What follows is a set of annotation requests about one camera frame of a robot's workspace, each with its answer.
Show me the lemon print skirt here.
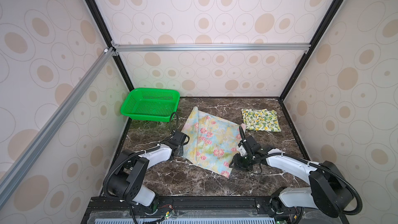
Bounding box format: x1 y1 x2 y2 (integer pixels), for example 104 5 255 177
241 108 282 132

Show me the black frame post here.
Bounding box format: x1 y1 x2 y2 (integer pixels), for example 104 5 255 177
279 0 344 102
85 0 134 91

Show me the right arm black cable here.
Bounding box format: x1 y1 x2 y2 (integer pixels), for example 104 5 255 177
238 125 364 216

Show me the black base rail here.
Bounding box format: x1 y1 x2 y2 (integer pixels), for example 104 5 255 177
82 197 348 224

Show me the back aluminium rail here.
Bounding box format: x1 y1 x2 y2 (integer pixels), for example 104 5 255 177
114 43 311 53

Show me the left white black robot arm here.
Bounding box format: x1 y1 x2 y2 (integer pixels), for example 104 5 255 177
103 131 190 211

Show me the left aluminium rail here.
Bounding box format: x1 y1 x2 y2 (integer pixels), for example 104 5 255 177
1 47 115 207

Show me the right black frame post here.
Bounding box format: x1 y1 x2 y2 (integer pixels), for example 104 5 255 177
279 0 344 102

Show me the aluminium rail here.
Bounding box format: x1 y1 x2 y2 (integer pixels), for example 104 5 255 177
114 43 311 53
1 47 115 207

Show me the green plastic basket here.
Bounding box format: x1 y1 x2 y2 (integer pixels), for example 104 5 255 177
120 88 180 122

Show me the pastel floral skirt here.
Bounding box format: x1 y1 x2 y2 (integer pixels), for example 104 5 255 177
182 107 246 178

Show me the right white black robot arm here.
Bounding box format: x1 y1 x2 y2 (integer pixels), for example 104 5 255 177
229 133 363 218

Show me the left black frame post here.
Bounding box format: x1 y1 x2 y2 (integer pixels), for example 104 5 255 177
85 0 134 91

